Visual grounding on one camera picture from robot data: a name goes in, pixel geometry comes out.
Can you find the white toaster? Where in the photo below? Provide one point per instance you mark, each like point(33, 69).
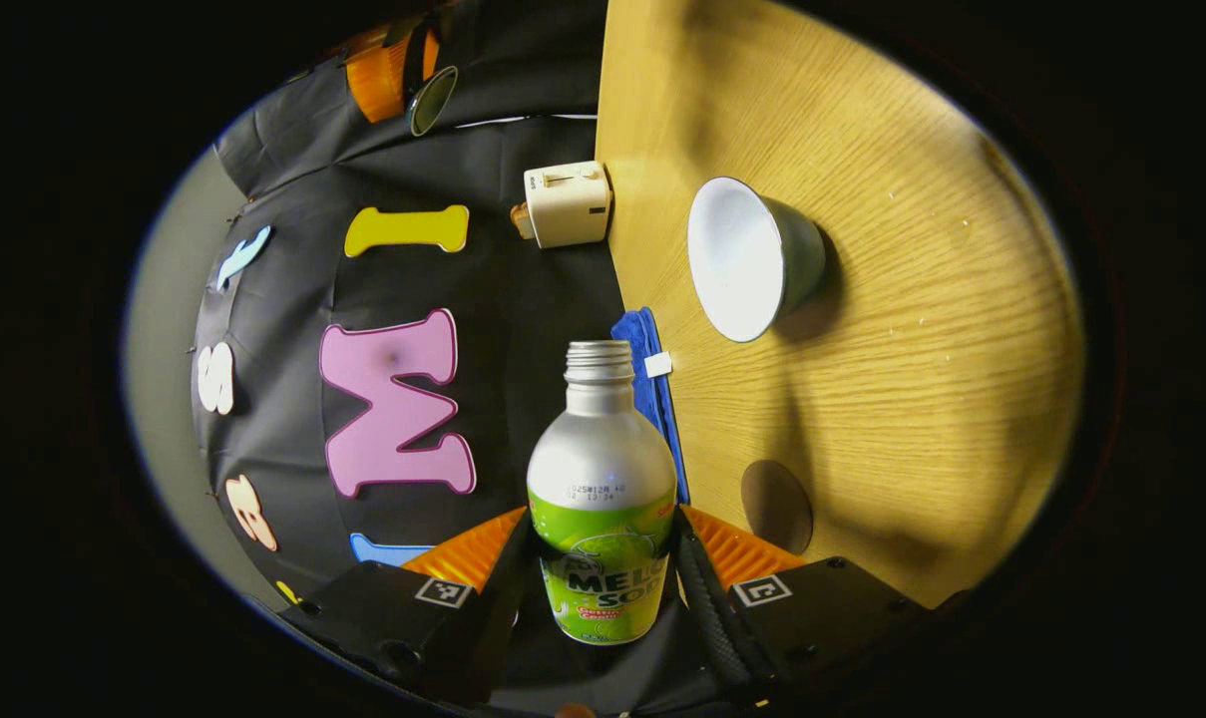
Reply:
point(571, 204)

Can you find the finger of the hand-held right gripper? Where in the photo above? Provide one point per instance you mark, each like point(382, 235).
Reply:
point(378, 80)
point(431, 55)

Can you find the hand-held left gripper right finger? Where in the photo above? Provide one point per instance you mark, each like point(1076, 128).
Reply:
point(712, 618)

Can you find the round brown coaster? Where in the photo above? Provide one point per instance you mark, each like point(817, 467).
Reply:
point(777, 507)

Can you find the blue towel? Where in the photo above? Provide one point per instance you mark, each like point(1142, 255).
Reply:
point(634, 334)

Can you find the white grey teacup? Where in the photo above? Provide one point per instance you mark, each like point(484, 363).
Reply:
point(737, 259)

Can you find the brown toast slice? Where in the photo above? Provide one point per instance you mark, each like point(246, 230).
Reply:
point(521, 221)

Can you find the black backdrop cloth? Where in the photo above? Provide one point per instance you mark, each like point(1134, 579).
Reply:
point(523, 299)

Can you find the silver green label water bottle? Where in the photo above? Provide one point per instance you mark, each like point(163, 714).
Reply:
point(602, 469)

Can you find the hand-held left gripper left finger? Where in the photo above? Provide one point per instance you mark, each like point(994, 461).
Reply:
point(498, 623)

